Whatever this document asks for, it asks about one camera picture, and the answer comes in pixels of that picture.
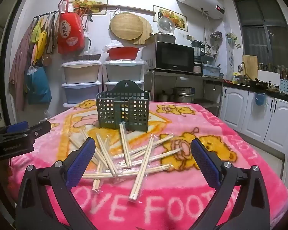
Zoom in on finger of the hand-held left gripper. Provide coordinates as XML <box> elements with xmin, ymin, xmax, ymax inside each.
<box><xmin>0</xmin><ymin>121</ymin><xmax>51</xmax><ymax>145</ymax></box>
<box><xmin>0</xmin><ymin>121</ymin><xmax>30</xmax><ymax>138</ymax></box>

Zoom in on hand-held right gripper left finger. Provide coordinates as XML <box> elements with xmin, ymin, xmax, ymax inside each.
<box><xmin>15</xmin><ymin>137</ymin><xmax>98</xmax><ymax>230</ymax></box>

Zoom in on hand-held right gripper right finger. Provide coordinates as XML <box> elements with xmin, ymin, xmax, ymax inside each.
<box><xmin>190</xmin><ymin>138</ymin><xmax>271</xmax><ymax>230</ymax></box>

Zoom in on bunch of chopsticks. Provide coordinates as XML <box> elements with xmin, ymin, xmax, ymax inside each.
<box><xmin>68</xmin><ymin>123</ymin><xmax>184</xmax><ymax>202</ymax></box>

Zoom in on green plastic utensil holder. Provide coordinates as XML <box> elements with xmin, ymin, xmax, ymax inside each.
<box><xmin>96</xmin><ymin>80</ymin><xmax>151</xmax><ymax>133</ymax></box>

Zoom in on blue hanging bag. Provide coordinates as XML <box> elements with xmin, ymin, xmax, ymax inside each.
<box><xmin>26</xmin><ymin>66</ymin><xmax>52</xmax><ymax>105</ymax></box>

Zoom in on hanging pink garment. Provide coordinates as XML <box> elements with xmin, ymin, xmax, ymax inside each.
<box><xmin>9</xmin><ymin>27</ymin><xmax>34</xmax><ymax>112</ymax></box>

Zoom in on pink printed blanket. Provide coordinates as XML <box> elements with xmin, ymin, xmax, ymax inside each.
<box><xmin>7</xmin><ymin>99</ymin><xmax>288</xmax><ymax>230</ymax></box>

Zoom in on white kitchen cabinets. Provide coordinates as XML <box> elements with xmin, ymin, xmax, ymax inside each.
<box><xmin>220</xmin><ymin>85</ymin><xmax>288</xmax><ymax>150</ymax></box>

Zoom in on white plastic drawer tower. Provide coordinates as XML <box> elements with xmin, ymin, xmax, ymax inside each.
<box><xmin>61</xmin><ymin>61</ymin><xmax>103</xmax><ymax>107</ymax></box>
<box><xmin>103</xmin><ymin>59</ymin><xmax>147</xmax><ymax>94</ymax></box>

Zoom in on round brown scoop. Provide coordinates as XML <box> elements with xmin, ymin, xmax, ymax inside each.
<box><xmin>41</xmin><ymin>53</ymin><xmax>51</xmax><ymax>67</ymax></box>

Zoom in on large steel pot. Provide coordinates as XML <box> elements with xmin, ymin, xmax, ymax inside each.
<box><xmin>172</xmin><ymin>87</ymin><xmax>195</xmax><ymax>103</ymax></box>

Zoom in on wicker basket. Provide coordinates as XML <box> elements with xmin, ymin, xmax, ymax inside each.
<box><xmin>71</xmin><ymin>54</ymin><xmax>102</xmax><ymax>62</ymax></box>

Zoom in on blue hanging bin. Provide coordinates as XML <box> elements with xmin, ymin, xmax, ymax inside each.
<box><xmin>254</xmin><ymin>92</ymin><xmax>267</xmax><ymax>106</ymax></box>

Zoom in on stainless steel rack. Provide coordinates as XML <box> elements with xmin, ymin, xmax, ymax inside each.
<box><xmin>147</xmin><ymin>69</ymin><xmax>224</xmax><ymax>115</ymax></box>

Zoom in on black countertop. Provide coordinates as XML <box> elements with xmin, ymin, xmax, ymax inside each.
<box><xmin>223</xmin><ymin>79</ymin><xmax>288</xmax><ymax>101</ymax></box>

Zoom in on yellow green hanging cloths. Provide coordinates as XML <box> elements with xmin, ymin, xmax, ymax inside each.
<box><xmin>29</xmin><ymin>18</ymin><xmax>48</xmax><ymax>60</ymax></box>

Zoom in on pale blue dish box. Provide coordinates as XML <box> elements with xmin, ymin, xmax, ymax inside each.
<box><xmin>202</xmin><ymin>61</ymin><xmax>222</xmax><ymax>77</ymax></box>

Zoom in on hanging dark cloth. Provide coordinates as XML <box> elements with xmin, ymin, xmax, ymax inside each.
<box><xmin>46</xmin><ymin>13</ymin><xmax>57</xmax><ymax>53</ymax></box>

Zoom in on pale green container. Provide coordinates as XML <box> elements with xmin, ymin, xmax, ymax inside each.
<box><xmin>83</xmin><ymin>36</ymin><xmax>92</xmax><ymax>53</ymax></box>

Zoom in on black wok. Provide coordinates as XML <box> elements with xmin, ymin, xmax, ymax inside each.
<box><xmin>251</xmin><ymin>78</ymin><xmax>270</xmax><ymax>89</ymax></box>

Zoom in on red tote bag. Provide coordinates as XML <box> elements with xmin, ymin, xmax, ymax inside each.
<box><xmin>57</xmin><ymin>0</ymin><xmax>85</xmax><ymax>54</ymax></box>

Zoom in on kitchen faucet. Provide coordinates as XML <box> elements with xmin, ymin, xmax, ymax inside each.
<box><xmin>238</xmin><ymin>62</ymin><xmax>247</xmax><ymax>78</ymax></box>

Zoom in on wooden cutting board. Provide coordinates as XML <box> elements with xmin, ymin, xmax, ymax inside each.
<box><xmin>242</xmin><ymin>55</ymin><xmax>258</xmax><ymax>79</ymax></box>

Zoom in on white plastic bag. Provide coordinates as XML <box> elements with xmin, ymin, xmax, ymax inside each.
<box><xmin>106</xmin><ymin>39</ymin><xmax>124</xmax><ymax>51</ymax></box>

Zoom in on red plastic basin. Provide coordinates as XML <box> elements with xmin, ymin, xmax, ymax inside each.
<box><xmin>107</xmin><ymin>47</ymin><xmax>141</xmax><ymax>60</ymax></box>

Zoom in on black microwave oven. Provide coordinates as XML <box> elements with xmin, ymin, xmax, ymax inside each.
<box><xmin>142</xmin><ymin>41</ymin><xmax>195</xmax><ymax>73</ymax></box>

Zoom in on blender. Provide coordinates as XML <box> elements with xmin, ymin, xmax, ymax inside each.
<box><xmin>191</xmin><ymin>40</ymin><xmax>205</xmax><ymax>62</ymax></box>

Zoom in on row of spice jars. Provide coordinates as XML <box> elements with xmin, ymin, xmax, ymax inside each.
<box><xmin>257</xmin><ymin>63</ymin><xmax>288</xmax><ymax>75</ymax></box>

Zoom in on hanging steel strainer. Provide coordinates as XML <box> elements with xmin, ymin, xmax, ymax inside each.
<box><xmin>209</xmin><ymin>31</ymin><xmax>223</xmax><ymax>48</ymax></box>

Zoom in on steel tray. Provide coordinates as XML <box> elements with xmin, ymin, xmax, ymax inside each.
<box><xmin>145</xmin><ymin>32</ymin><xmax>177</xmax><ymax>44</ymax></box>

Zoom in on round bamboo board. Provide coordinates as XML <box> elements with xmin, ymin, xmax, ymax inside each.
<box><xmin>110</xmin><ymin>13</ymin><xmax>144</xmax><ymax>40</ymax></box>

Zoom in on dark window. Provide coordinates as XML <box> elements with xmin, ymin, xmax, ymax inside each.
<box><xmin>233</xmin><ymin>0</ymin><xmax>288</xmax><ymax>66</ymax></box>

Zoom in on round wooden board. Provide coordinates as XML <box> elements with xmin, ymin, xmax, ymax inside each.
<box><xmin>132</xmin><ymin>16</ymin><xmax>153</xmax><ymax>45</ymax></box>

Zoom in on glass pot lid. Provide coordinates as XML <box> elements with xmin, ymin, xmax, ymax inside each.
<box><xmin>158</xmin><ymin>16</ymin><xmax>175</xmax><ymax>33</ymax></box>

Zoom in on wall hook rack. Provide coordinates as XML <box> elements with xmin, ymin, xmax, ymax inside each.
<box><xmin>34</xmin><ymin>11</ymin><xmax>57</xmax><ymax>20</ymax></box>

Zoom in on black power cord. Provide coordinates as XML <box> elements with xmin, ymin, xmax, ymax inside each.
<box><xmin>80</xmin><ymin>11</ymin><xmax>93</xmax><ymax>33</ymax></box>

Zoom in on wall-hung organiser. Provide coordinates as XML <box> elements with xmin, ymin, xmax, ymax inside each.
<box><xmin>226</xmin><ymin>32</ymin><xmax>241</xmax><ymax>49</ymax></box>

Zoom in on fruit wall poster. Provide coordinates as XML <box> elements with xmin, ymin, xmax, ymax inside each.
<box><xmin>153</xmin><ymin>5</ymin><xmax>188</xmax><ymax>32</ymax></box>
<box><xmin>68</xmin><ymin>0</ymin><xmax>109</xmax><ymax>15</ymax></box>

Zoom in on water heater hose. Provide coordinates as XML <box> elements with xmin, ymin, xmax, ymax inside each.
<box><xmin>205</xmin><ymin>11</ymin><xmax>212</xmax><ymax>51</ymax></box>
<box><xmin>201</xmin><ymin>8</ymin><xmax>207</xmax><ymax>44</ymax></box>

